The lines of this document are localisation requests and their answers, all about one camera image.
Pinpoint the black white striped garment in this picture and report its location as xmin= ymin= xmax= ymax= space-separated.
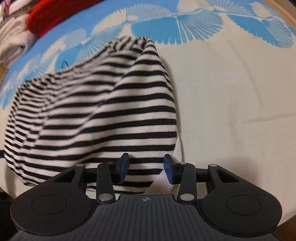
xmin=4 ymin=37 xmax=182 ymax=194

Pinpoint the blue white patterned bedspread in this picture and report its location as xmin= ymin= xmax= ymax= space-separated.
xmin=1 ymin=1 xmax=295 ymax=221

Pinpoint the cream folded blanket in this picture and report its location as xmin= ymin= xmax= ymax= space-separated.
xmin=1 ymin=14 xmax=37 ymax=67

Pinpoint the red folded blanket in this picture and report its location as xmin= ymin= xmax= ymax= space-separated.
xmin=26 ymin=0 xmax=100 ymax=38

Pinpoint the folded white linens stack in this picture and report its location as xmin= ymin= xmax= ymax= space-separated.
xmin=1 ymin=0 xmax=40 ymax=22

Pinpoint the wooden bed frame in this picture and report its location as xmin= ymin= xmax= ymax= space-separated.
xmin=263 ymin=0 xmax=296 ymax=30

